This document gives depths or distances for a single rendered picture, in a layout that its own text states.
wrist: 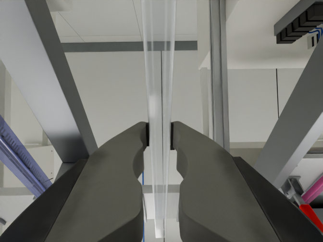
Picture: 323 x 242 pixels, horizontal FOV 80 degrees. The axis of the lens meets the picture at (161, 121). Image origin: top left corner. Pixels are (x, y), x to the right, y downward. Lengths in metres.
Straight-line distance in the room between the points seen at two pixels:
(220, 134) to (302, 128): 0.29
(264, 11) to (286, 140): 0.40
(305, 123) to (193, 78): 1.83
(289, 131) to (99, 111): 1.92
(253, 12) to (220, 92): 0.23
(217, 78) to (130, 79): 1.58
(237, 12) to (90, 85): 1.78
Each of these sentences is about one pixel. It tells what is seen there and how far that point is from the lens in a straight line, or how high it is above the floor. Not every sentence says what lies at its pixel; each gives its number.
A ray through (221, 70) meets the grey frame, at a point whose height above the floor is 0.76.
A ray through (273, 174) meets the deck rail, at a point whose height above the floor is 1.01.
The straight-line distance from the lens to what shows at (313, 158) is 0.40.
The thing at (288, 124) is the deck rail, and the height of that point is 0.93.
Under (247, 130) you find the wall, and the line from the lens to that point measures 2.19.
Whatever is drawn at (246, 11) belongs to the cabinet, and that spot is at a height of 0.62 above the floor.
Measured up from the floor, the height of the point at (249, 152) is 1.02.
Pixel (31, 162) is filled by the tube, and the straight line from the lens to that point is 0.19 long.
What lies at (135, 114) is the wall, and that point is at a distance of 2.03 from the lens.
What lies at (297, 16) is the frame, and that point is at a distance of 0.65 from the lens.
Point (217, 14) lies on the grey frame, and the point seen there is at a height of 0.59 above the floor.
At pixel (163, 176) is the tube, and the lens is 0.17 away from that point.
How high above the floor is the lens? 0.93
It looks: 3 degrees down
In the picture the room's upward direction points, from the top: 179 degrees clockwise
